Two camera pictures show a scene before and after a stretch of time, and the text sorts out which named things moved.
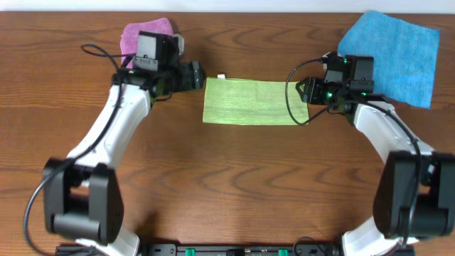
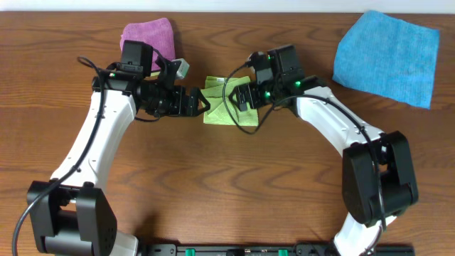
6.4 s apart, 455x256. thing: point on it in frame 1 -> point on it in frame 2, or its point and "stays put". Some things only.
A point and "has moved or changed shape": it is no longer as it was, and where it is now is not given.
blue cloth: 404,56 stays put
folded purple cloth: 130,33 stays put
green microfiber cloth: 252,102 has moved or changed shape
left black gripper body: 185,77 -> 177,102
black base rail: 205,249 stays put
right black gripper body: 319,93 -> 257,95
